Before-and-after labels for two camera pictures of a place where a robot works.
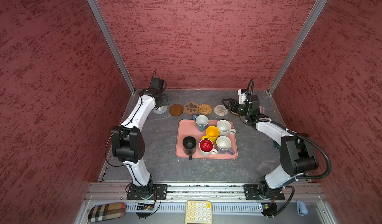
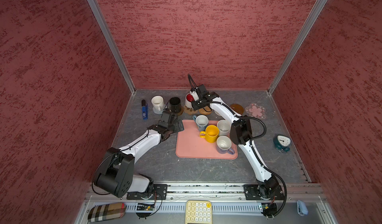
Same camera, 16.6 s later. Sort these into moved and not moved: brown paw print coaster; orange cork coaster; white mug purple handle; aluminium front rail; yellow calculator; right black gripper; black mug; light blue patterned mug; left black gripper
Moved: left black gripper; black mug; right black gripper
Not moved: aluminium front rail; light blue patterned mug; orange cork coaster; white mug purple handle; brown paw print coaster; yellow calculator
